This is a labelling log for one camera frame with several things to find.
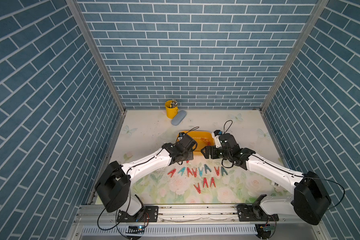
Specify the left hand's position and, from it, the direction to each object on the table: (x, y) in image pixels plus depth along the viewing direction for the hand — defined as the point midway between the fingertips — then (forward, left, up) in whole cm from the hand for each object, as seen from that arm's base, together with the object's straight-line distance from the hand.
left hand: (193, 155), depth 84 cm
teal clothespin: (-3, -8, -10) cm, 13 cm away
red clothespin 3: (-5, -15, -10) cm, 19 cm away
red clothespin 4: (-5, +12, -11) cm, 17 cm away
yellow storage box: (+17, -8, -8) cm, 20 cm away
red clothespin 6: (-11, -7, -10) cm, 17 cm away
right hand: (+2, -9, +2) cm, 9 cm away
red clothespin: (-7, -2, -10) cm, 12 cm away
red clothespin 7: (-11, -11, -10) cm, 19 cm away
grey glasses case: (+36, +10, -9) cm, 39 cm away
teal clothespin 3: (-5, -18, -10) cm, 21 cm away
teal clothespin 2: (-5, +6, -11) cm, 13 cm away
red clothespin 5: (-15, -3, -11) cm, 19 cm away
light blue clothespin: (-6, -5, -11) cm, 13 cm away
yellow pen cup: (+38, +15, -4) cm, 41 cm away
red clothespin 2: (-5, +2, -11) cm, 12 cm away
